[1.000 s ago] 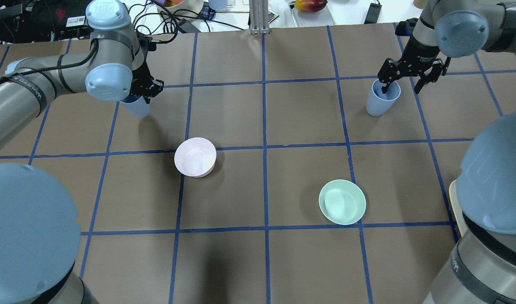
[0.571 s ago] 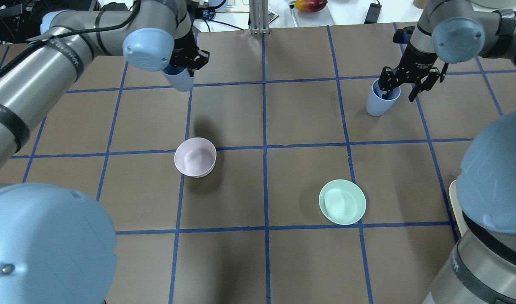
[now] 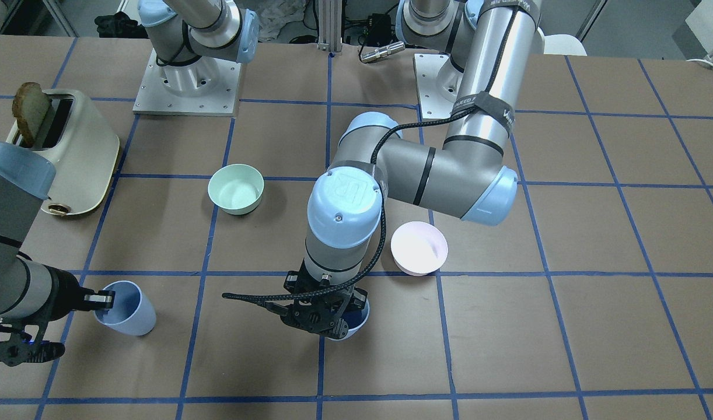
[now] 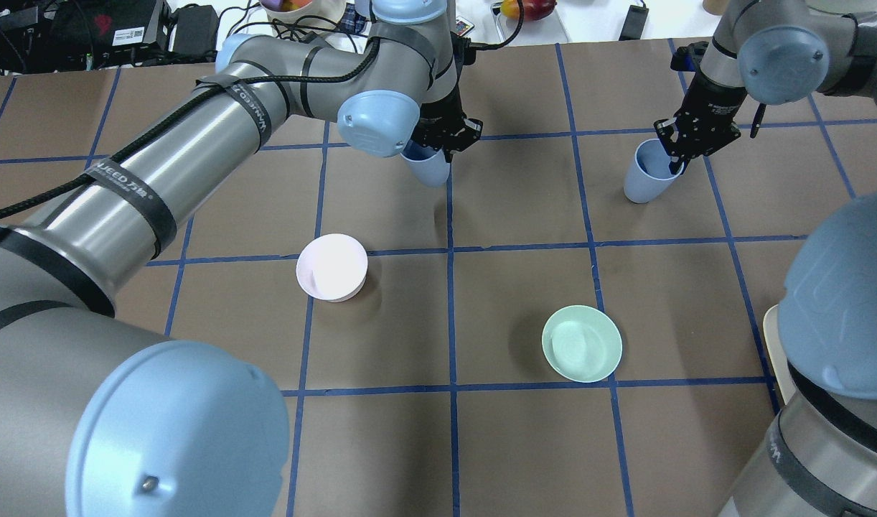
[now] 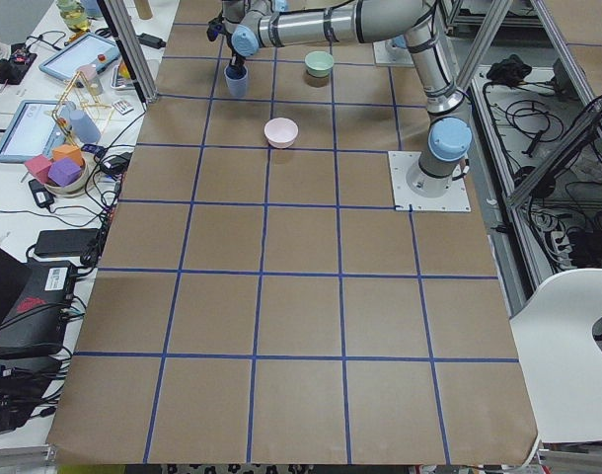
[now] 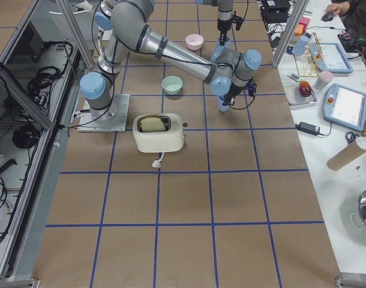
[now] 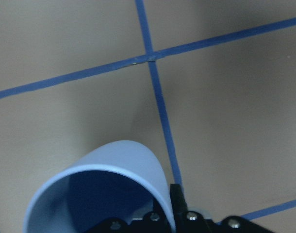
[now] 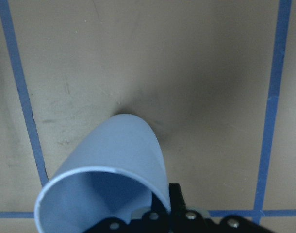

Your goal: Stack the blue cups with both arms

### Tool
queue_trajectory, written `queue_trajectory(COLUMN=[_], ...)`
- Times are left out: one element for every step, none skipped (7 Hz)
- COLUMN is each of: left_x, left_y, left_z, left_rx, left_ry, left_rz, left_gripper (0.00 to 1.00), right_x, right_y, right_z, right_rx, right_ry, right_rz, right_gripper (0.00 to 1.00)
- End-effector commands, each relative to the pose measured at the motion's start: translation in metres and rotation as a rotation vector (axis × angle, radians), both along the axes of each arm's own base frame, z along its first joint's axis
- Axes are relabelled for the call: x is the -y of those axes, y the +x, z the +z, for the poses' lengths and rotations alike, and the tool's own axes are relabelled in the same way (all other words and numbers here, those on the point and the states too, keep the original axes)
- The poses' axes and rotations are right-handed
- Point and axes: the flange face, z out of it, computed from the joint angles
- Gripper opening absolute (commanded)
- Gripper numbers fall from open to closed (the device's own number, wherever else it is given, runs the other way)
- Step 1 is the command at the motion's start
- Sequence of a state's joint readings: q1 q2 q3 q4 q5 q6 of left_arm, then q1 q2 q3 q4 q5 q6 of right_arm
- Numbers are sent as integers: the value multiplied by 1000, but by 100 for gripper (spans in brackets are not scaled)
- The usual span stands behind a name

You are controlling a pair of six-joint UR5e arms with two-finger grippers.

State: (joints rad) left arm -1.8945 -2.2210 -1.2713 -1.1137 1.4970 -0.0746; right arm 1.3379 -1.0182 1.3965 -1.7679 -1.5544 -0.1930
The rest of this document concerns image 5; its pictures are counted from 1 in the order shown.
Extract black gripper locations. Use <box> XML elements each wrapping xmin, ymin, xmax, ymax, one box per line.
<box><xmin>230</xmin><ymin>49</ymin><xmax>245</xmax><ymax>70</ymax></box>

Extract blue cup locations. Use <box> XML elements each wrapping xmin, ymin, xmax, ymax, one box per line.
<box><xmin>224</xmin><ymin>65</ymin><xmax>249</xmax><ymax>99</ymax></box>

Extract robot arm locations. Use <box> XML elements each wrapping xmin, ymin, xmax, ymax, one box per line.
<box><xmin>207</xmin><ymin>0</ymin><xmax>472</xmax><ymax>197</ymax></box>

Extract mint green bowl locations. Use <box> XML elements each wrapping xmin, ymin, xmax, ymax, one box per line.
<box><xmin>304</xmin><ymin>50</ymin><xmax>335</xmax><ymax>78</ymax></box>

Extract pink bowl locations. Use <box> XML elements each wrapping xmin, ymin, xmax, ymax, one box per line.
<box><xmin>263</xmin><ymin>118</ymin><xmax>299</xmax><ymax>149</ymax></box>

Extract teach pendant tablet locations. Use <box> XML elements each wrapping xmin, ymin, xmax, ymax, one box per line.
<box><xmin>38</xmin><ymin>33</ymin><xmax>120</xmax><ymax>81</ymax></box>
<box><xmin>0</xmin><ymin>100</ymin><xmax>66</xmax><ymax>163</ymax></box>

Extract bowl of coloured blocks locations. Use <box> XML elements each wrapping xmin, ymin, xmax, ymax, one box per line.
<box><xmin>25</xmin><ymin>144</ymin><xmax>90</xmax><ymax>198</ymax></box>

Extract black power adapter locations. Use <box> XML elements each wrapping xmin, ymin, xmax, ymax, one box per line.
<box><xmin>34</xmin><ymin>228</ymin><xmax>98</xmax><ymax>258</ymax></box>

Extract black laptop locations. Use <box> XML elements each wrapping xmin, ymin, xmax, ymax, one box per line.
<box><xmin>0</xmin><ymin>248</ymin><xmax>75</xmax><ymax>360</ymax></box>

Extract white chair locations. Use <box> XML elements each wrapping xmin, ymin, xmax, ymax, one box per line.
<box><xmin>510</xmin><ymin>269</ymin><xmax>602</xmax><ymax>443</ymax></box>

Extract aluminium frame post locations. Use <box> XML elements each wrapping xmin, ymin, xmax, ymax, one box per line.
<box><xmin>98</xmin><ymin>0</ymin><xmax>158</xmax><ymax>105</ymax></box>

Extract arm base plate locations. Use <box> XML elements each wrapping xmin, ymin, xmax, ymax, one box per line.
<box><xmin>373</xmin><ymin>40</ymin><xmax>414</xmax><ymax>67</ymax></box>
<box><xmin>388</xmin><ymin>151</ymin><xmax>471</xmax><ymax>213</ymax></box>

